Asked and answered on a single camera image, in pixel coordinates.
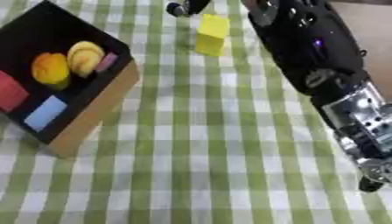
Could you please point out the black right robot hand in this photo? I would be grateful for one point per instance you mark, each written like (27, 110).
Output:
(370, 185)

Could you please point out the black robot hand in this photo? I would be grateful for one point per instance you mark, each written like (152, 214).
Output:
(184, 7)

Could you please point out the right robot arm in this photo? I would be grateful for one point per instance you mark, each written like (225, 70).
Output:
(311, 52)

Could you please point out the black-lined tan cardboard box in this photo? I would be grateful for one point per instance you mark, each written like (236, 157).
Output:
(102, 99)

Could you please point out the yellow rectangular block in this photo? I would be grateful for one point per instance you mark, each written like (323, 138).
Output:
(212, 35)

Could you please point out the pink rectangular block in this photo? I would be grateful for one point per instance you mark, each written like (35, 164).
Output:
(107, 62)

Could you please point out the yellow round toy fruit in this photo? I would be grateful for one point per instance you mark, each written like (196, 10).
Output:
(84, 58)

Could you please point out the orange toy fruit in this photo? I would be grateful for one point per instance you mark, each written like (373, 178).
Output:
(50, 70)

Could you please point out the light blue rectangular block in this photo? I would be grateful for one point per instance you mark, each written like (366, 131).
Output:
(46, 113)

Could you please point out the red rectangular block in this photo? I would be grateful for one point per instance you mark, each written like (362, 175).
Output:
(10, 93)

